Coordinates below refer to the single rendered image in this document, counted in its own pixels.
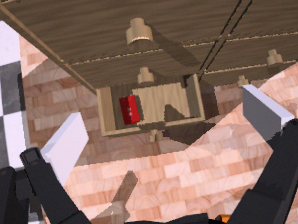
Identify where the brown wooden drawer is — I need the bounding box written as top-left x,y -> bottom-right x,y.
1,0 -> 239,61
68,41 -> 215,88
230,0 -> 298,36
206,31 -> 298,71
198,60 -> 296,89
96,73 -> 205,142

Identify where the light wooden chest of drawers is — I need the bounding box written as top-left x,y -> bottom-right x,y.
0,0 -> 298,96

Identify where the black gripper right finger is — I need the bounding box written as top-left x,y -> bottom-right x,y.
226,84 -> 298,224

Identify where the orange nine-volt battery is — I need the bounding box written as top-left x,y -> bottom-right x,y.
219,214 -> 231,223

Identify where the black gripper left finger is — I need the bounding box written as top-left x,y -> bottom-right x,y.
0,112 -> 92,224

